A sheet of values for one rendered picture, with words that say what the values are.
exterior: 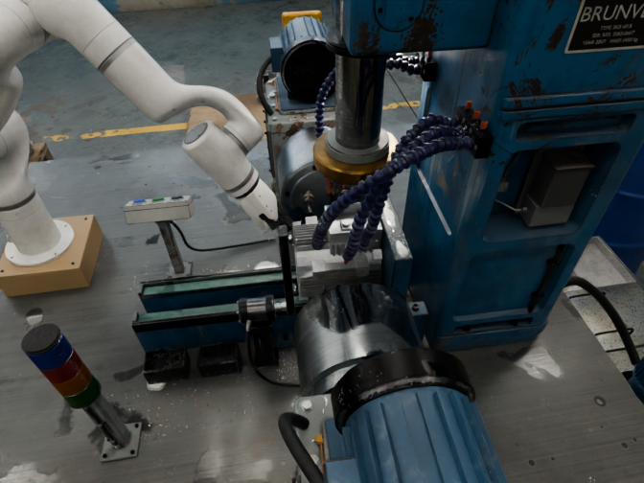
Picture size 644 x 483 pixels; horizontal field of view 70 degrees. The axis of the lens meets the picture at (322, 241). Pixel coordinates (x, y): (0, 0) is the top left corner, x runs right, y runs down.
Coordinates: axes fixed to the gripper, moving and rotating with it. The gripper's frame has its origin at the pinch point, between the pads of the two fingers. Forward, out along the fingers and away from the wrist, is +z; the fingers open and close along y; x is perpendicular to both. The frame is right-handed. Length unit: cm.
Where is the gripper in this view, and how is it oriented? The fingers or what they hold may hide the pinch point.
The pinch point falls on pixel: (283, 224)
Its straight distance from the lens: 113.4
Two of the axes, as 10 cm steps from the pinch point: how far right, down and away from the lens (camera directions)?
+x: 8.5, -4.5, -2.8
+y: 1.3, 6.9, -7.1
